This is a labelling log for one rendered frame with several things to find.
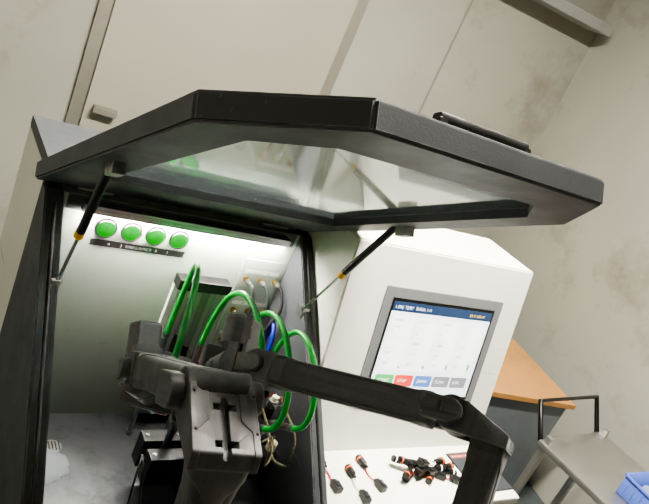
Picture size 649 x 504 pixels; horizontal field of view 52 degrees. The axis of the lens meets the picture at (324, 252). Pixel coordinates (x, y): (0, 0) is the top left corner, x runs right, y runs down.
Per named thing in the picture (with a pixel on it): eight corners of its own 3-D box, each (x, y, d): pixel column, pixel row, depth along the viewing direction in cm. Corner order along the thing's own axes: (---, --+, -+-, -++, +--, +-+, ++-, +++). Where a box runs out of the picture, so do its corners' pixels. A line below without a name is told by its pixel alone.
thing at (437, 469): (404, 491, 179) (414, 476, 177) (384, 462, 187) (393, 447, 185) (463, 486, 192) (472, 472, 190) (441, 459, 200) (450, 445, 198)
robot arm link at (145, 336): (120, 375, 106) (174, 381, 109) (130, 306, 111) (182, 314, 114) (106, 389, 116) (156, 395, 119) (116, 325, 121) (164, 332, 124)
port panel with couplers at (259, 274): (210, 359, 184) (250, 263, 173) (206, 352, 186) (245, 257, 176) (251, 361, 191) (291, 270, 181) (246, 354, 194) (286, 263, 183)
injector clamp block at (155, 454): (131, 508, 156) (151, 459, 151) (122, 476, 163) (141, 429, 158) (257, 498, 176) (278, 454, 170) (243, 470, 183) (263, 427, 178)
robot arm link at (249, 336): (257, 370, 123) (277, 383, 131) (270, 311, 128) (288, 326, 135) (203, 365, 128) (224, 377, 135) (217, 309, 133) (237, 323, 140)
